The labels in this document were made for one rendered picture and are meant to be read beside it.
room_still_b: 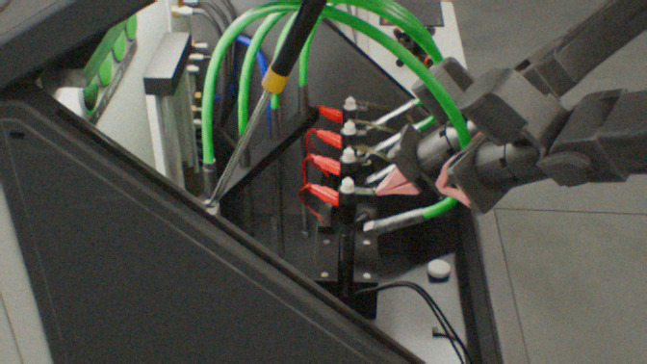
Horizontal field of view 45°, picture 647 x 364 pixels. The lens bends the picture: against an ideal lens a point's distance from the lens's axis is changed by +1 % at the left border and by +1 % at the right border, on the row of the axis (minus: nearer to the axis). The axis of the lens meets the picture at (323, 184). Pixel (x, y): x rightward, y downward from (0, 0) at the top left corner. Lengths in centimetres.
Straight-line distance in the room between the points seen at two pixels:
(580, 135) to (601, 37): 30
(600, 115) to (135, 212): 44
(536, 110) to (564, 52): 24
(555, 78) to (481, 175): 20
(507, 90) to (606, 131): 11
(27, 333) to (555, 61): 69
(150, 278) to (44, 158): 16
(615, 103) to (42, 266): 57
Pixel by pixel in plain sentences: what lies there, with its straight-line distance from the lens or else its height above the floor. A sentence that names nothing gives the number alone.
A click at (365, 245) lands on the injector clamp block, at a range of 125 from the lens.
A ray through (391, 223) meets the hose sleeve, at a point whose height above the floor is 115.
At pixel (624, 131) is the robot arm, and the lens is 72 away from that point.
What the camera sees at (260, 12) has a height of 141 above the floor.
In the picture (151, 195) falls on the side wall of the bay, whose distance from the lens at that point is 74.
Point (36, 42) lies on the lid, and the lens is 67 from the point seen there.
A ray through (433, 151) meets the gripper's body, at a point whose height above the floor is 121.
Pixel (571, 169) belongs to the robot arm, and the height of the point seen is 137.
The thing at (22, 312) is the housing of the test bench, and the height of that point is 120.
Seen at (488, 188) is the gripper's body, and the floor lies 127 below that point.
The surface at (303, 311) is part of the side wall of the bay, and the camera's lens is 81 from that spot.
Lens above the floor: 178
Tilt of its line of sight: 35 degrees down
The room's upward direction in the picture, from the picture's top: straight up
